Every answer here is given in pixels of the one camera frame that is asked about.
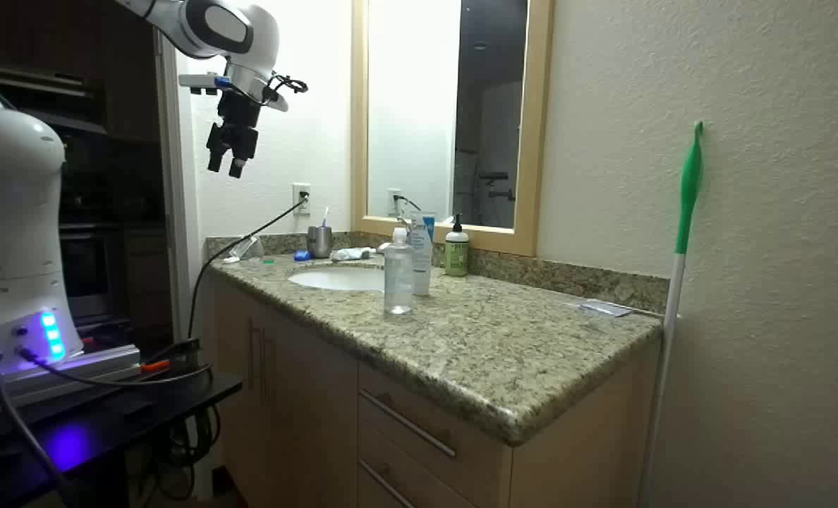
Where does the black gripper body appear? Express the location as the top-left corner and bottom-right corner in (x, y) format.
(204, 87), (265, 165)

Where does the chrome lever faucet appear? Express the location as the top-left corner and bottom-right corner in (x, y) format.
(376, 213), (416, 260)

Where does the dark wooden shelf unit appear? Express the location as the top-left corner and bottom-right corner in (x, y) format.
(0, 0), (175, 354)

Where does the metal cup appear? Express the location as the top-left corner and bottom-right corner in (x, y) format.
(306, 224), (340, 262)

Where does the crumpled white toothpaste tube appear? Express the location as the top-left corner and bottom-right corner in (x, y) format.
(330, 245), (382, 267)

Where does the white oval sink basin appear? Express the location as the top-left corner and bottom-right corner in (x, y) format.
(289, 267), (389, 298)

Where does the clear plastic bottle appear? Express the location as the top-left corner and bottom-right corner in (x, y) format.
(382, 224), (417, 323)

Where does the orange black clamp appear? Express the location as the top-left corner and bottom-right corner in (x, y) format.
(138, 337), (207, 381)

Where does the green soap pump bottle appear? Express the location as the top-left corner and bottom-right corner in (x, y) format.
(444, 213), (475, 281)

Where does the wooden vanity cabinet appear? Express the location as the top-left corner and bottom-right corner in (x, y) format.
(204, 268), (667, 508)

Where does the black robot cart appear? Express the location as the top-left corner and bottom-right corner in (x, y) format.
(0, 371), (249, 508)

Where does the wood framed mirror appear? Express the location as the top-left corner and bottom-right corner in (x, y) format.
(348, 0), (558, 260)

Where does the clear plastic package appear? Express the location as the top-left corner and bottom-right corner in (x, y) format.
(575, 298), (636, 326)

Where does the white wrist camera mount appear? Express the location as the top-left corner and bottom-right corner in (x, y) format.
(179, 70), (311, 117)

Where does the white wall outlet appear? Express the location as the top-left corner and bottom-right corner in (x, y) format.
(290, 182), (317, 224)

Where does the long black power cable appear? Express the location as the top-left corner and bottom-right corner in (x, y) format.
(183, 192), (311, 347)

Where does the thin black base cable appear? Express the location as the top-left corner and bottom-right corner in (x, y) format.
(14, 347), (215, 394)

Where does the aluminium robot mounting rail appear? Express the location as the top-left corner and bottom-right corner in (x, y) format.
(0, 341), (146, 423)

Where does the metal drawer handle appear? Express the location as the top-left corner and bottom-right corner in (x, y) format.
(358, 387), (461, 463)
(355, 459), (421, 508)

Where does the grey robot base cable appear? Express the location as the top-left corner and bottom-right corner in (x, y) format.
(0, 346), (74, 508)

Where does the green handled white mop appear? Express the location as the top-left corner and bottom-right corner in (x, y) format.
(636, 120), (709, 508)

